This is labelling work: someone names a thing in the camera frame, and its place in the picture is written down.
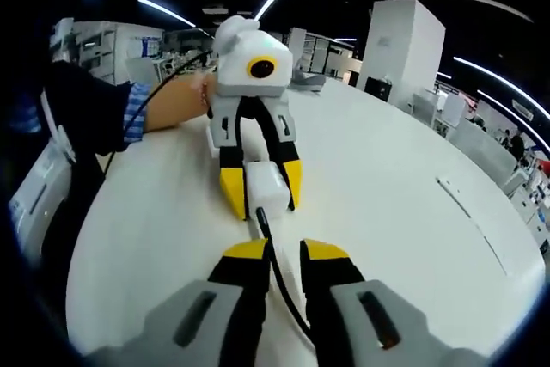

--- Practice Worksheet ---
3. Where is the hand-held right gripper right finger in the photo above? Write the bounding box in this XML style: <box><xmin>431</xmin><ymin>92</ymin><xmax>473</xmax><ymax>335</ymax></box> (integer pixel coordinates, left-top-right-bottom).
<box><xmin>298</xmin><ymin>238</ymin><xmax>487</xmax><ymax>367</ymax></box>

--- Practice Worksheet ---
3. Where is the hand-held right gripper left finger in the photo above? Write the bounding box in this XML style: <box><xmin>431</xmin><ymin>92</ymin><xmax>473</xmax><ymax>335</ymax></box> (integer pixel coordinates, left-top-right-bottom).
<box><xmin>97</xmin><ymin>237</ymin><xmax>273</xmax><ymax>367</ymax></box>

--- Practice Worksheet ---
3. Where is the white charger adapter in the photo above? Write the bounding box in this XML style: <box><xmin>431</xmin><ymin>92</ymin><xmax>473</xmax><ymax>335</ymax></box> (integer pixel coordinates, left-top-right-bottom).
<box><xmin>242</xmin><ymin>161</ymin><xmax>290</xmax><ymax>218</ymax></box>

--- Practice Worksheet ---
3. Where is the black Type-C cable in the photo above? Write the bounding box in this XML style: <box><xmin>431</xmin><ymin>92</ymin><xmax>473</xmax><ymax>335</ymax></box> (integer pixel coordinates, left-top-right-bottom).
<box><xmin>255</xmin><ymin>206</ymin><xmax>321</xmax><ymax>367</ymax></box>

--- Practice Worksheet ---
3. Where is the white desk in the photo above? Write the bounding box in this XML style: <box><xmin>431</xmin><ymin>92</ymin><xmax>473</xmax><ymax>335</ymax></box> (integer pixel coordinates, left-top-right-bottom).
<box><xmin>64</xmin><ymin>68</ymin><xmax>547</xmax><ymax>367</ymax></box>

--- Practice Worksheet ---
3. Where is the white office chair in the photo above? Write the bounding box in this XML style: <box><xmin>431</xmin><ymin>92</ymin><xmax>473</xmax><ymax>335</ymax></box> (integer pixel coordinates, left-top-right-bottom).
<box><xmin>290</xmin><ymin>67</ymin><xmax>328</xmax><ymax>94</ymax></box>

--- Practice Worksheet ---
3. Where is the ceiling light strip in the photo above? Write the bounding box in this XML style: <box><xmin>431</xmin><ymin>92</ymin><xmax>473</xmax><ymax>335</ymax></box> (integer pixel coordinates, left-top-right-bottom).
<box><xmin>137</xmin><ymin>0</ymin><xmax>197</xmax><ymax>28</ymax></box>
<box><xmin>255</xmin><ymin>0</ymin><xmax>282</xmax><ymax>20</ymax></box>
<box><xmin>453</xmin><ymin>55</ymin><xmax>550</xmax><ymax>119</ymax></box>

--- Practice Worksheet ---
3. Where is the white shelving unit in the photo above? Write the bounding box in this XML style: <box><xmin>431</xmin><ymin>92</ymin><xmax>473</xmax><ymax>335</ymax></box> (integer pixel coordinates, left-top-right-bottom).
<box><xmin>286</xmin><ymin>26</ymin><xmax>358</xmax><ymax>81</ymax></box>
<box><xmin>50</xmin><ymin>17</ymin><xmax>165</xmax><ymax>85</ymax></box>

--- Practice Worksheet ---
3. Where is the black bin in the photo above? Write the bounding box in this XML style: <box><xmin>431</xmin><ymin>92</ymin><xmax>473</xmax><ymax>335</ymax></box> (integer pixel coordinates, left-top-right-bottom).
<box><xmin>364</xmin><ymin>76</ymin><xmax>394</xmax><ymax>104</ymax></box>

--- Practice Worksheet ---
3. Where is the white square pillar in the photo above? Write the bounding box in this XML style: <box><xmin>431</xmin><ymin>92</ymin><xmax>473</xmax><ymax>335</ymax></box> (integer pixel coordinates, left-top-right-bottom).
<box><xmin>357</xmin><ymin>0</ymin><xmax>447</xmax><ymax>107</ymax></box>

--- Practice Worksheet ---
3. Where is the person's torso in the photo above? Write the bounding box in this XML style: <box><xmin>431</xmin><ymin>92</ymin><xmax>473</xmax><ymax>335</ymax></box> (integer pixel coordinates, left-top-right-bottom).
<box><xmin>6</xmin><ymin>59</ymin><xmax>130</xmax><ymax>342</ymax></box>

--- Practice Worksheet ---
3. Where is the worn white device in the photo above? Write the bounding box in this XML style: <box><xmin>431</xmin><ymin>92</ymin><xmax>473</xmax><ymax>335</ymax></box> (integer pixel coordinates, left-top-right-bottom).
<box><xmin>8</xmin><ymin>87</ymin><xmax>77</xmax><ymax>266</ymax></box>

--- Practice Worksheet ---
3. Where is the black gripper tether cable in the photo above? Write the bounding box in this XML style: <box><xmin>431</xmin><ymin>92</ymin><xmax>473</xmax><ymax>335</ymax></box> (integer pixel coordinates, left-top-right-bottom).
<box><xmin>102</xmin><ymin>49</ymin><xmax>214</xmax><ymax>180</ymax></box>

